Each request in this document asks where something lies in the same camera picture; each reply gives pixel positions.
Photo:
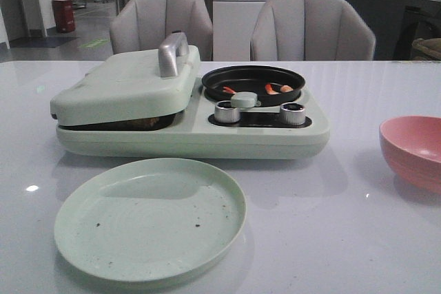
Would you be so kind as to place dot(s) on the orange shrimp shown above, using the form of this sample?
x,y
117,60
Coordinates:
x,y
228,90
269,89

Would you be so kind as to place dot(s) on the bread slice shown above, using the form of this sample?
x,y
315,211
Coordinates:
x,y
136,124

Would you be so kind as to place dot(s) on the pale shrimp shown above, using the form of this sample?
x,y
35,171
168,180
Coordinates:
x,y
286,88

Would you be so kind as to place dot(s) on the green breakfast maker lid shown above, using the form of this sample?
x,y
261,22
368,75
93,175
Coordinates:
x,y
132,86

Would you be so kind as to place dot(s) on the pink plastic bowl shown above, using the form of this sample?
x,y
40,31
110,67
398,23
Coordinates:
x,y
411,147

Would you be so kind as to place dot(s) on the green breakfast maker base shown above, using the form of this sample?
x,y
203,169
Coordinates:
x,y
192,135

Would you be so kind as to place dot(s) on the left silver control knob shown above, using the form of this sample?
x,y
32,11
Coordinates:
x,y
224,112

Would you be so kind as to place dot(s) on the silver control knob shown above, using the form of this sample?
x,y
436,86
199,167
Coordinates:
x,y
224,112
292,114

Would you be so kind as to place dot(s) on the black round frying pan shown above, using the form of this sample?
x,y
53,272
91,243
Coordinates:
x,y
253,78

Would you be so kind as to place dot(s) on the right silver control knob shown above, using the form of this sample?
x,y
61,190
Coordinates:
x,y
292,114

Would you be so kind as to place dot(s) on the light green round plate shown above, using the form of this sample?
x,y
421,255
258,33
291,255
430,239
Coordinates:
x,y
151,221

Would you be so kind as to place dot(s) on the right grey upholstered chair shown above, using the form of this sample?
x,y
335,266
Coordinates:
x,y
311,30

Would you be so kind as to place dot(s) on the grey upholstered chair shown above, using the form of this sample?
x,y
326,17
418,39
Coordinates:
x,y
311,30
144,25

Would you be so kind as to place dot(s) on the left grey upholstered chair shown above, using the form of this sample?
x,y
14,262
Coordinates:
x,y
144,25

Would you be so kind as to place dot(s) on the white refrigerator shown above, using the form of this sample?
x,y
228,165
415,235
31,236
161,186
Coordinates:
x,y
233,24

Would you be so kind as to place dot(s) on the red fire extinguisher box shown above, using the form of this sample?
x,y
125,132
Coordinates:
x,y
63,15

